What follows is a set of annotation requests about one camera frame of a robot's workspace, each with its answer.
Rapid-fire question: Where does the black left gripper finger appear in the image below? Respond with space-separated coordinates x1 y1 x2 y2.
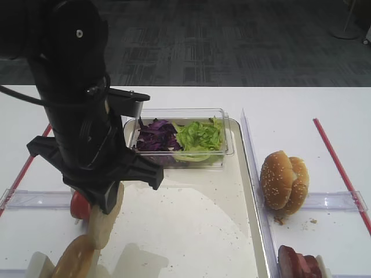
74 182 119 214
121 150 164 191

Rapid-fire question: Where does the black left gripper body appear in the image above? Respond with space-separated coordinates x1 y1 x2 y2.
27 87 150 188

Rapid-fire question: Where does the pale bun bottom slice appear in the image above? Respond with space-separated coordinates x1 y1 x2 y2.
88 182 124 250

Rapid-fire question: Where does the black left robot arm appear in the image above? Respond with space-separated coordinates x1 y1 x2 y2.
1 1 163 214

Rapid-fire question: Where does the front tomato slice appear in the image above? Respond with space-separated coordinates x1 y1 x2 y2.
70 191 91 221

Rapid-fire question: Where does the shredded green lettuce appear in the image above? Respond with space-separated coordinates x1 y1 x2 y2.
172 117 224 164

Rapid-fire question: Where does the left meat patty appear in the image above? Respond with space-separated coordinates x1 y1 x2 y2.
278 245 304 278

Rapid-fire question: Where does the right bacon meat patty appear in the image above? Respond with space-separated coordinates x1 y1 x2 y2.
297 253 322 278

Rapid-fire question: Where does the shredded purple cabbage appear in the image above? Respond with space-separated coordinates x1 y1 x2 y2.
135 118 183 152

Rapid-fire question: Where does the clear plastic salad box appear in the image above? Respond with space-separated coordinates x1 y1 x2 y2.
123 108 234 169

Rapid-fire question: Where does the golden bun bottom outer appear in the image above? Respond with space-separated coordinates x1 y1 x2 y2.
52 235 95 277

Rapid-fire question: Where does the silver metal tray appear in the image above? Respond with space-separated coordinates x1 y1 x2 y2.
92 120 268 277

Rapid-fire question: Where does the upper left clear holder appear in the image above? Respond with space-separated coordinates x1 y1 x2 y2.
1 189 72 210

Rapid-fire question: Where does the sesame bun top left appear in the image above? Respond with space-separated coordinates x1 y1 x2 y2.
260 151 297 210

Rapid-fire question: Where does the sesame bun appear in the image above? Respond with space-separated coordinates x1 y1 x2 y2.
260 151 297 210
283 157 310 215

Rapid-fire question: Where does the sesame bun top right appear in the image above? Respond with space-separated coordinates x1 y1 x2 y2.
283 157 310 215

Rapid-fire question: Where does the upper right clear holder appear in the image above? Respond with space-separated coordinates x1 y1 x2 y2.
301 191 368 212

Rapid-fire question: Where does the white floor stand base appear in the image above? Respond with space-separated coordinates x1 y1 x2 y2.
329 1 359 40

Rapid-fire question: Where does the left red rail strip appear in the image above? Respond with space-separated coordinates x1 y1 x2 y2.
0 123 53 218

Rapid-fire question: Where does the red rail strip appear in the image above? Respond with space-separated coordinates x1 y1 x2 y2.
0 123 53 218
312 118 370 233

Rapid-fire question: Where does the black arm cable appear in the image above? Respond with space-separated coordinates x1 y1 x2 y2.
0 74 112 108

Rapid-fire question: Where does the right red rail strip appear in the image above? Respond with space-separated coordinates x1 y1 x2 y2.
312 118 370 233

